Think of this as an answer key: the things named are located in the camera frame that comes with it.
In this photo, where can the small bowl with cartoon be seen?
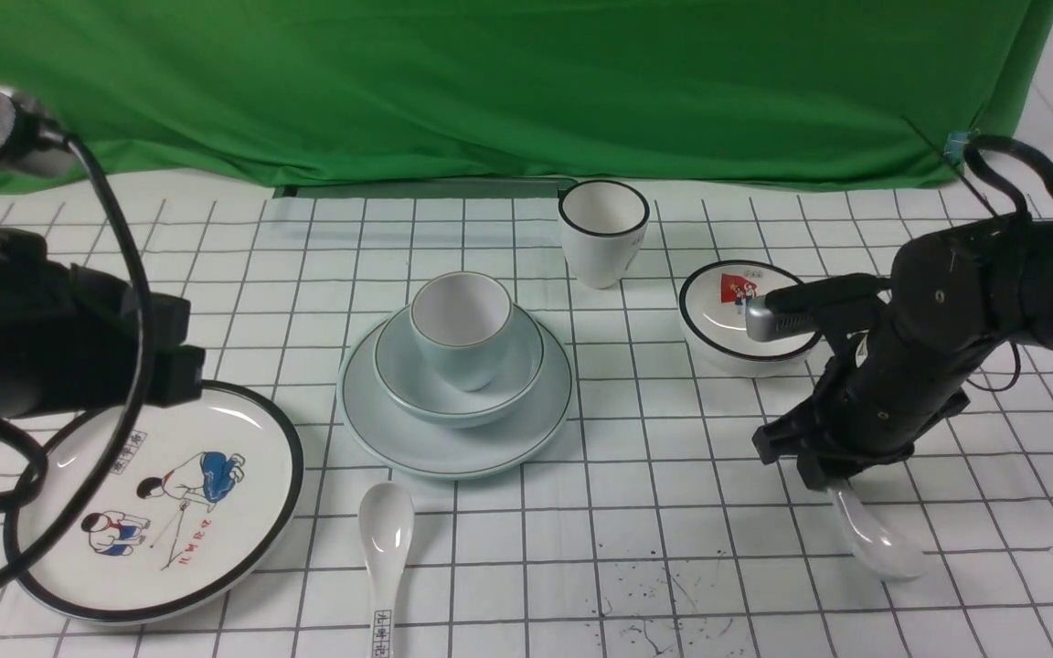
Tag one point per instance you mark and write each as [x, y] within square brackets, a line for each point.
[712, 306]

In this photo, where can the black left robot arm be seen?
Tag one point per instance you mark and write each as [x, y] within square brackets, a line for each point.
[168, 371]

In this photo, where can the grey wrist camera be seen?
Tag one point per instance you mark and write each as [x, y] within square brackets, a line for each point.
[846, 304]

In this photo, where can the plain pale green plate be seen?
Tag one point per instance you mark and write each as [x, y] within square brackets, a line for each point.
[422, 448]

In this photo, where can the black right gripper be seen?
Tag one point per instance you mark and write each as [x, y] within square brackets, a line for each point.
[880, 391]

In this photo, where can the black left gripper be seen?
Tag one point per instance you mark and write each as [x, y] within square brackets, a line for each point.
[68, 338]

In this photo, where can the plain white ceramic spoon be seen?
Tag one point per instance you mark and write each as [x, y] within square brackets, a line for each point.
[888, 555]

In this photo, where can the blue binder clip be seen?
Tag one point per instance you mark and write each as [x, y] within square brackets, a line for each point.
[954, 147]

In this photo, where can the pale green cup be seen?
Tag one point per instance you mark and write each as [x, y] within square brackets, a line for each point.
[461, 323]

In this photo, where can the large plate with cartoon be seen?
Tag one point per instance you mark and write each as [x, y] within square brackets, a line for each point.
[195, 502]

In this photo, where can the green backdrop cloth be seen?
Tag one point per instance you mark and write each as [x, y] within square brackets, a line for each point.
[814, 95]

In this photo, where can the pale green bowl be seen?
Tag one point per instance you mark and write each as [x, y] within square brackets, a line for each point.
[416, 388]

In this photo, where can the white spoon with characters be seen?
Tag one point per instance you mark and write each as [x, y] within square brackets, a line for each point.
[386, 519]

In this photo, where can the white grid tablecloth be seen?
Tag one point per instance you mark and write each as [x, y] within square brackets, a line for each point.
[648, 528]

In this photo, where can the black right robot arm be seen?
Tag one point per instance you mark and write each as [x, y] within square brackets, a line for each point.
[977, 286]

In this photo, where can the white cup black rim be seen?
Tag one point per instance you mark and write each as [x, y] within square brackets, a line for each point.
[602, 226]

